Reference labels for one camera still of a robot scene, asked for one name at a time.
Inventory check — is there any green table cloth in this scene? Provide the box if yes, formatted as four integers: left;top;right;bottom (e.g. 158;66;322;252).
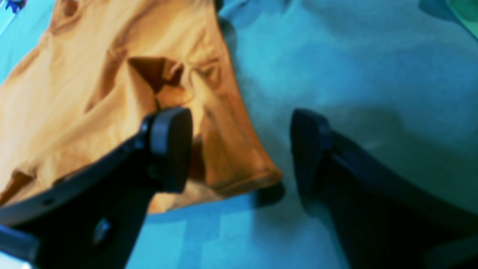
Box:
1;0;477;269

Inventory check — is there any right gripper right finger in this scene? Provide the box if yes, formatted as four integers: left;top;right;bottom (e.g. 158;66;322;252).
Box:
291;109;478;269

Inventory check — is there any green garment pile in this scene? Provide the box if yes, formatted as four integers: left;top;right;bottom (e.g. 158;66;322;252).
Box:
447;0;478;39

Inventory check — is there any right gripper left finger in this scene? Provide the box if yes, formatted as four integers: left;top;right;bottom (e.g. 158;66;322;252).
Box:
0;108;193;269

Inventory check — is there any orange T-shirt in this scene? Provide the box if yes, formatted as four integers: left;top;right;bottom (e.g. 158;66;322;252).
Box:
1;0;282;213

